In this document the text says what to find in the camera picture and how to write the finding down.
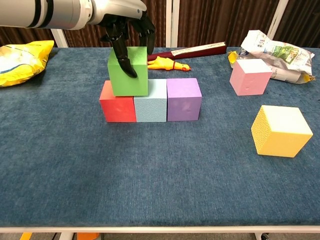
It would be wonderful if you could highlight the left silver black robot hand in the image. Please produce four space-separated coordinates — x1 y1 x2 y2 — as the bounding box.
91 0 156 79

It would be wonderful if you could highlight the green foam cube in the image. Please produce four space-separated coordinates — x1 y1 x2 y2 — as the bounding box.
107 46 149 97

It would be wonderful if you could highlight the red foam cube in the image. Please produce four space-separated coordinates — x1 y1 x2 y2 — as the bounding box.
99 79 137 123

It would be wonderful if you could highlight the light blue foam cube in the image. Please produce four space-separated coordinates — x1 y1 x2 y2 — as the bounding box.
133 78 168 123

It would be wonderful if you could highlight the purple foam cube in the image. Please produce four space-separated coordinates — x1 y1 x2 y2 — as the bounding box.
166 77 203 122

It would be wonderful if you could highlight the pink foam cube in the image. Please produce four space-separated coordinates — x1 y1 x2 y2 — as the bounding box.
229 58 273 97

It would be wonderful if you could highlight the yellow foam cube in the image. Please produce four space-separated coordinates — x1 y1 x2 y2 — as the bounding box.
250 104 314 158

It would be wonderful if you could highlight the brown pleated curtain panel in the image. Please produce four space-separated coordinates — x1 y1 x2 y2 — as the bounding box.
273 0 320 48
177 0 280 48
62 0 168 48
0 26 55 48

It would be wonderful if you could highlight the yellow rubber chicken toy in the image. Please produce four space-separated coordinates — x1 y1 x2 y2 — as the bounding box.
147 56 192 72

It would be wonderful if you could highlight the long dark red box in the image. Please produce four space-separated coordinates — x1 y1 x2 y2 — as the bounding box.
147 41 228 62

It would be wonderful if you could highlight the yellow snack bag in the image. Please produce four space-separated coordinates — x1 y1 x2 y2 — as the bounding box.
0 39 55 88

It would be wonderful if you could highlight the white crumpled snack bag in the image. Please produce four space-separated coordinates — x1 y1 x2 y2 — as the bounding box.
227 29 316 85

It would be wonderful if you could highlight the blue felt table cover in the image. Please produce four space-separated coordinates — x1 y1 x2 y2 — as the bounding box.
0 46 320 228

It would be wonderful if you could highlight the white table frame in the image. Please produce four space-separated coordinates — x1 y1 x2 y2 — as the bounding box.
0 225 320 240

